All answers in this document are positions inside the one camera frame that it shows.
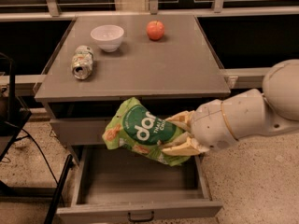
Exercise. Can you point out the green rice chip bag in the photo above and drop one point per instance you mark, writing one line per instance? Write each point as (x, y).
(136, 129)

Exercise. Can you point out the metal window railing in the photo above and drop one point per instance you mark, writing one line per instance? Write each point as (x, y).
(29, 10)

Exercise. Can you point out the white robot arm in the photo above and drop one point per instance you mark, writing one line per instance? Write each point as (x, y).
(272, 110)

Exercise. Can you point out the open grey lower drawer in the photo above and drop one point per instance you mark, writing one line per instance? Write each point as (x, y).
(111, 183)

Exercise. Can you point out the white bowl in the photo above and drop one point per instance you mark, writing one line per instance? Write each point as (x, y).
(107, 37)

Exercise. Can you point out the grey upper drawer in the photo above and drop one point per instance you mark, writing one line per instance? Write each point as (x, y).
(80, 131)

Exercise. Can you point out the crushed silver soda can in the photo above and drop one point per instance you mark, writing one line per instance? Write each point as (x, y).
(82, 62)

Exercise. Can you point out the grey drawer cabinet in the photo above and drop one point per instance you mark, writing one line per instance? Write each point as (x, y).
(173, 74)

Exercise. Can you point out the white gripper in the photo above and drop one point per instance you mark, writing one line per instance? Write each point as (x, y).
(209, 125)

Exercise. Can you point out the red apple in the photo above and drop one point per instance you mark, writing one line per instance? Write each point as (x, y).
(155, 30)

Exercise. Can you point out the black lower drawer handle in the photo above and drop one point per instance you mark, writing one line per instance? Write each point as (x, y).
(140, 218)

